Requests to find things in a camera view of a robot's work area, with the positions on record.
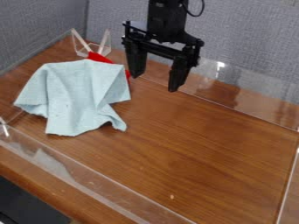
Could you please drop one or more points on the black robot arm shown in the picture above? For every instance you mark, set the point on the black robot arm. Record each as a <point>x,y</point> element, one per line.
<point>168,14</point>

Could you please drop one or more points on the clear acrylic barrier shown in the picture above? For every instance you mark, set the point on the clear acrylic barrier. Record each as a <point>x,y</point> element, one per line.
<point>222,96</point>
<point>124,201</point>
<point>287,187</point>

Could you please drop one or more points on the clear acrylic corner bracket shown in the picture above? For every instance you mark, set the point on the clear acrylic corner bracket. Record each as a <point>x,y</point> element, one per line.
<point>83,48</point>

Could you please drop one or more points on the light blue cloth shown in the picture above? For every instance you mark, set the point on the light blue cloth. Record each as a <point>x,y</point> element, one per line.
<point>72,94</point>

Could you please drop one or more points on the red object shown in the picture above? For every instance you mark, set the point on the red object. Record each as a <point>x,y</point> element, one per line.
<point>98,57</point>

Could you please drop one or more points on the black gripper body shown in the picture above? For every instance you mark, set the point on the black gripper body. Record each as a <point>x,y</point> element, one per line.
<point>140,41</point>

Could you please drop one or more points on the clear acrylic right barrier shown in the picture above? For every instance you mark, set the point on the clear acrylic right barrier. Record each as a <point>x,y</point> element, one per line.
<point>287,187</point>

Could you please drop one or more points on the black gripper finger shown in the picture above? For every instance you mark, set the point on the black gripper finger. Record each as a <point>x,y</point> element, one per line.
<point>136,58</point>
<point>178,74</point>

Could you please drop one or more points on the clear acrylic back barrier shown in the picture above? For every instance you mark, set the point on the clear acrylic back barrier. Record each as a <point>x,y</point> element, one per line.
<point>222,96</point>

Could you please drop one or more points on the clear acrylic front barrier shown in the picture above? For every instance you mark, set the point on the clear acrylic front barrier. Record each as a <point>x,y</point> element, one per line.
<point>124,201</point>

